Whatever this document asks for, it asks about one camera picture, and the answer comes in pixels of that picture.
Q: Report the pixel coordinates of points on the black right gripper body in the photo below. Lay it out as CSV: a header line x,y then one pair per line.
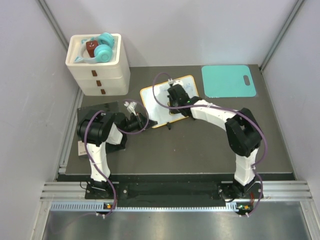
x,y
176,104

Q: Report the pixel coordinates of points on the teal cutting board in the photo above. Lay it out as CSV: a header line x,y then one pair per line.
x,y
228,81

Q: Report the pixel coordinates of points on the brown cube toy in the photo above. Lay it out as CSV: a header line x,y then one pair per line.
x,y
90,47

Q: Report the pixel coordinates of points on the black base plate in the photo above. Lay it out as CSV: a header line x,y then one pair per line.
x,y
181,194

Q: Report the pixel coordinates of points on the white paper label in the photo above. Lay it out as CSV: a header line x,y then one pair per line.
x,y
81,149

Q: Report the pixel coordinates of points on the black mat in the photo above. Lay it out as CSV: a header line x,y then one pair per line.
x,y
103,128

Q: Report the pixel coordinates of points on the black whiteboard stand foot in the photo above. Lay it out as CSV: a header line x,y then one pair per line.
x,y
169,125

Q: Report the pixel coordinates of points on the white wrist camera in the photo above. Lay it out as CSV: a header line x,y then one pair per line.
x,y
131,107
172,82

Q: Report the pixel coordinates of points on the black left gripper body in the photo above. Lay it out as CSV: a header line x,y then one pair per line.
x,y
136,122

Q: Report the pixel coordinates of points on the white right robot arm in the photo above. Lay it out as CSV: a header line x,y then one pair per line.
x,y
240,128

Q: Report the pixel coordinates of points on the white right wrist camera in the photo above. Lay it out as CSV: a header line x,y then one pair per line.
x,y
172,82

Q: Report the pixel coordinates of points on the grey slotted cable duct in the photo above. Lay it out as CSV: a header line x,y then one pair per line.
x,y
77,206

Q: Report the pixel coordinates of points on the white drawer storage box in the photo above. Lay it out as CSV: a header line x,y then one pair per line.
x,y
100,79

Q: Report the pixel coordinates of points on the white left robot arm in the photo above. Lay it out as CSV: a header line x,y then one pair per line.
x,y
100,171

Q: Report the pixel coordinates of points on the teal headphones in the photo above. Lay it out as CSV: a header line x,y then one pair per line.
x,y
103,52

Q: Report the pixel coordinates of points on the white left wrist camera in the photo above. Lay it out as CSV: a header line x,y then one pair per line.
x,y
131,107

